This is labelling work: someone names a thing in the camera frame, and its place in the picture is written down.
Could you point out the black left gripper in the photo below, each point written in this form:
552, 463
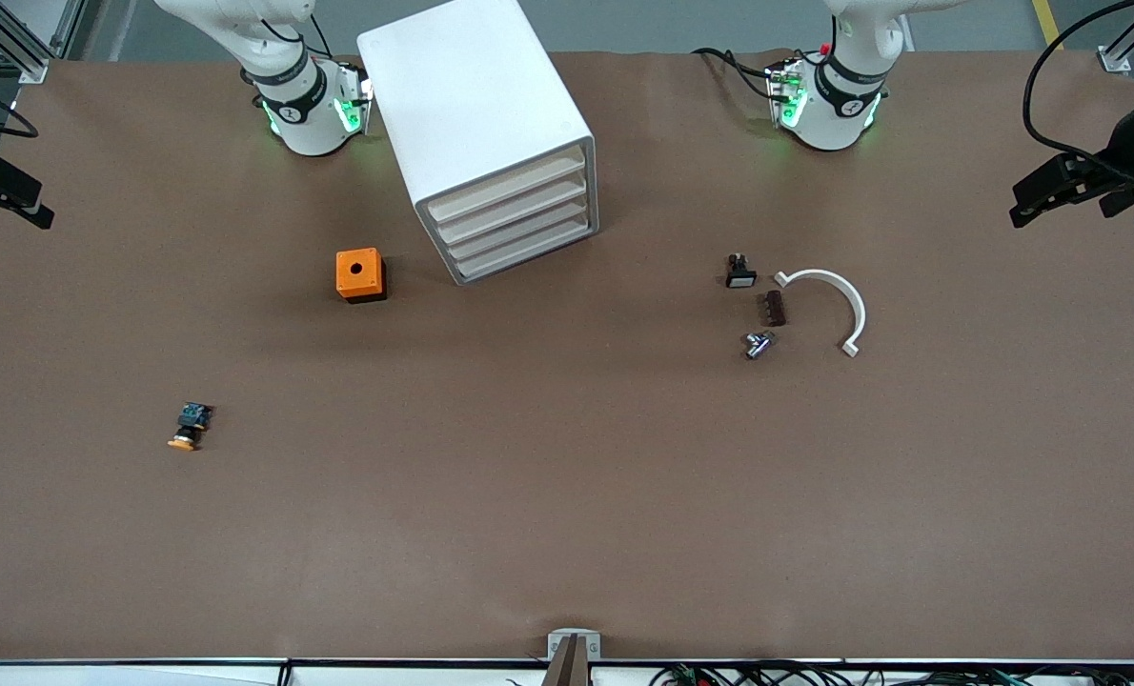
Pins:
1122, 146

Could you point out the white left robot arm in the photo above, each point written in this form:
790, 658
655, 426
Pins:
829, 119

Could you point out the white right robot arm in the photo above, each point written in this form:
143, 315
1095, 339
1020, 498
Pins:
310, 124

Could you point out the dark brown terminal block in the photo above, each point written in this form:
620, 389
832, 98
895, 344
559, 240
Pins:
775, 309

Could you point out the silver metal fitting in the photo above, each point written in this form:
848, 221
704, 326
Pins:
758, 345

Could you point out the orange push button switch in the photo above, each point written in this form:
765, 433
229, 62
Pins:
189, 427

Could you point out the black switch with white face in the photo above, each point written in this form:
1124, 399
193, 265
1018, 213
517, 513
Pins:
740, 273

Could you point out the orange button enclosure box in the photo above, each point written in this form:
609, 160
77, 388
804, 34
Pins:
357, 276

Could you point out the white table edge rail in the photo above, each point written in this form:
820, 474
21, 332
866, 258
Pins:
148, 675

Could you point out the grey metal table bracket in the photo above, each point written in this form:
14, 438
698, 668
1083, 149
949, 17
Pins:
573, 648

